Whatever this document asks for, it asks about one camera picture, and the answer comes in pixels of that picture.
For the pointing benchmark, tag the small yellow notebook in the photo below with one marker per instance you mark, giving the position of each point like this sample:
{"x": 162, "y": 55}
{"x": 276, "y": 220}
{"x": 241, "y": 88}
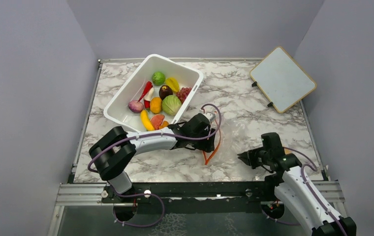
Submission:
{"x": 287, "y": 151}

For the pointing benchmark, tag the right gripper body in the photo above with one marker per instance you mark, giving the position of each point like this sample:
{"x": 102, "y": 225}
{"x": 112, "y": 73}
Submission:
{"x": 257, "y": 157}

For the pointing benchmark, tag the red chili pepper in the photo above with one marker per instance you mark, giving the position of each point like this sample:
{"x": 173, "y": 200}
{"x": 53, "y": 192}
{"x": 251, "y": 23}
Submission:
{"x": 146, "y": 104}

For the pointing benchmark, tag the white board wooden frame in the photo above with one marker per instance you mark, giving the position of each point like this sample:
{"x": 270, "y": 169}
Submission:
{"x": 282, "y": 80}

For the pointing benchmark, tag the white plastic bin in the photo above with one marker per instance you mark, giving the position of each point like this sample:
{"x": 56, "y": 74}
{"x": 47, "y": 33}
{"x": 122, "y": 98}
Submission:
{"x": 117, "y": 109}

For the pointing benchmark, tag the red grapes bunch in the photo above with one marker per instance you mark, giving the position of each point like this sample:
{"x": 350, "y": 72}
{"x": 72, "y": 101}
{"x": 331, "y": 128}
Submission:
{"x": 183, "y": 94}

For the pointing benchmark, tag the purple onion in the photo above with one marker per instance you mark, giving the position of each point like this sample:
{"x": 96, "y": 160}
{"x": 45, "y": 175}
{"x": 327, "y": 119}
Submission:
{"x": 136, "y": 106}

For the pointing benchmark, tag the yellow bell pepper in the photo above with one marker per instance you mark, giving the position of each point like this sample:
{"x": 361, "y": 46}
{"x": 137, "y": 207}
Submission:
{"x": 173, "y": 84}

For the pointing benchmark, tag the small green lime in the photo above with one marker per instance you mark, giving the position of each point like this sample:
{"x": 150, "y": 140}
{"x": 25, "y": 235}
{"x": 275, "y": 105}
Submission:
{"x": 158, "y": 78}

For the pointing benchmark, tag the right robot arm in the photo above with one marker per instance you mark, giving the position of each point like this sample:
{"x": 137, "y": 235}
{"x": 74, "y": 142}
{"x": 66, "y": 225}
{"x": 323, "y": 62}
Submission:
{"x": 291, "y": 185}

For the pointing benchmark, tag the white garlic fake food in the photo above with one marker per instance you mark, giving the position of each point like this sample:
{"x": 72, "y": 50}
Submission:
{"x": 150, "y": 94}

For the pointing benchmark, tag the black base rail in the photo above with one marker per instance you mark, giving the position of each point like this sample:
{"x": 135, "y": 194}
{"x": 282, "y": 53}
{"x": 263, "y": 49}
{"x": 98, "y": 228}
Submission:
{"x": 156, "y": 198}

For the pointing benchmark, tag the clear zip top bag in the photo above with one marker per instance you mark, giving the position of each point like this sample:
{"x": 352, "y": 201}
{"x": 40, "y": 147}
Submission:
{"x": 236, "y": 135}

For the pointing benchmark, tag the red chili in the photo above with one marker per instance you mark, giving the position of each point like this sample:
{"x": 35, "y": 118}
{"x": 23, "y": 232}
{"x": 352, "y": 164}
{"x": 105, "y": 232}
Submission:
{"x": 147, "y": 88}

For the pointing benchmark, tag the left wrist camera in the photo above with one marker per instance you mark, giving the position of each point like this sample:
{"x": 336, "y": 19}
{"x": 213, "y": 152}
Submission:
{"x": 210, "y": 116}

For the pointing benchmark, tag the green cabbage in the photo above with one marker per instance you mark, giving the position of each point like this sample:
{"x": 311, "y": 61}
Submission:
{"x": 171, "y": 105}

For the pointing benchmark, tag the small orange fake fruit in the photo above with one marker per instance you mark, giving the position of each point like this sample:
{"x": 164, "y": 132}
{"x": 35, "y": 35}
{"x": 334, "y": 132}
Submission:
{"x": 163, "y": 125}

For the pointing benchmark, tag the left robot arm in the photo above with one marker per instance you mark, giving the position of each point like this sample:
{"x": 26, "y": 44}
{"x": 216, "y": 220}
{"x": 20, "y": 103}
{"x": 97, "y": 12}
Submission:
{"x": 113, "y": 152}

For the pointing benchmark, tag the dark purple fruit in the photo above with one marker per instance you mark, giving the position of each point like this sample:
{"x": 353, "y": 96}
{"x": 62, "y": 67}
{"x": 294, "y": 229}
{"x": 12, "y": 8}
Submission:
{"x": 165, "y": 91}

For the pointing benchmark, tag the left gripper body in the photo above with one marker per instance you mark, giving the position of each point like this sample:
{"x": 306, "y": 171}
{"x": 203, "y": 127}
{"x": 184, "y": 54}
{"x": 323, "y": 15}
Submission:
{"x": 203, "y": 144}

